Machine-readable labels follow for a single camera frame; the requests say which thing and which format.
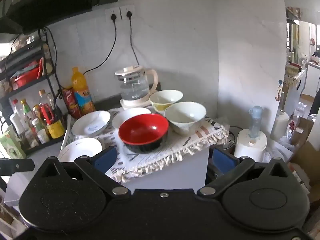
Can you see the white plate with blue print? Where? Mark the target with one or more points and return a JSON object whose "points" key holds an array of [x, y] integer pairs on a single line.
{"points": [[91, 122]]}

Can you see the cardboard box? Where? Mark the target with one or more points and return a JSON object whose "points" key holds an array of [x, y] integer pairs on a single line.
{"points": [[306, 155]]}

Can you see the group of condiment bottles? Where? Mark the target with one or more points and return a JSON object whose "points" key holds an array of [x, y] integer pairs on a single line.
{"points": [[42, 120]]}

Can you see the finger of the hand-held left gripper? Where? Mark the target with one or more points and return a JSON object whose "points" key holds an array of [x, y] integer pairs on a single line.
{"points": [[17, 166]]}

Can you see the patterned fringed cloth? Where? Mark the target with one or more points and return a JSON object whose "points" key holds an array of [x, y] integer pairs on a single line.
{"points": [[185, 143]]}

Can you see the shallow white bowl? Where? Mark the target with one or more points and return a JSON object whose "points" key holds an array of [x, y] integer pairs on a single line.
{"points": [[125, 118]]}

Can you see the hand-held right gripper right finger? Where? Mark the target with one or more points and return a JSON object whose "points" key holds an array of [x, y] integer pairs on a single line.
{"points": [[222, 158]]}

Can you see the white dish tray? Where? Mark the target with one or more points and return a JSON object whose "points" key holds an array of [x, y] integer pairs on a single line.
{"points": [[67, 132]]}

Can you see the white wall socket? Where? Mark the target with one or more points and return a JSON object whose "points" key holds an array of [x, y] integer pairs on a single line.
{"points": [[112, 13], [128, 11]]}

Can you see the yellow-rimmed white bowl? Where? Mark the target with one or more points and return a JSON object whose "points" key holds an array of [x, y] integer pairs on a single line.
{"points": [[165, 98]]}

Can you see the green carton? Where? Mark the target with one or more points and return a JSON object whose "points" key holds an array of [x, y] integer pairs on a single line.
{"points": [[11, 143]]}

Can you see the cream kettle base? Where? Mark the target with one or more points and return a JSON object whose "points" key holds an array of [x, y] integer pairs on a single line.
{"points": [[130, 103]]}

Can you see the large white bowl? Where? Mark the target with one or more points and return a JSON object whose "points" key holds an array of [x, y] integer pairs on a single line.
{"points": [[185, 115]]}

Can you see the dark round pot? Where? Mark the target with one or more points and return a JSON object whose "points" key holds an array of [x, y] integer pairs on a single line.
{"points": [[230, 140]]}

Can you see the red and black bowl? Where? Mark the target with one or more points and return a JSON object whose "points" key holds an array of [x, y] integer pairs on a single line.
{"points": [[142, 130]]}

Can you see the plain white plate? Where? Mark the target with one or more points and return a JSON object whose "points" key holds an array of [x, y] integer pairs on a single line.
{"points": [[80, 148]]}

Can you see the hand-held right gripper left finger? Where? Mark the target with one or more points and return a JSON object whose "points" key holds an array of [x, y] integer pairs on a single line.
{"points": [[106, 158]]}

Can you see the white round appliance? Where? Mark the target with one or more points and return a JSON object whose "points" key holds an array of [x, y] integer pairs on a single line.
{"points": [[250, 147]]}

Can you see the lace-covered cabinet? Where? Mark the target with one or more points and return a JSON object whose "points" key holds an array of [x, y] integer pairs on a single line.
{"points": [[295, 80]]}

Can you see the orange juice bottle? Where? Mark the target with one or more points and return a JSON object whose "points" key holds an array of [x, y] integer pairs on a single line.
{"points": [[83, 95]]}

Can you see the red plastic basin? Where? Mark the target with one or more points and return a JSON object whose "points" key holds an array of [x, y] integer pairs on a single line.
{"points": [[25, 78]]}

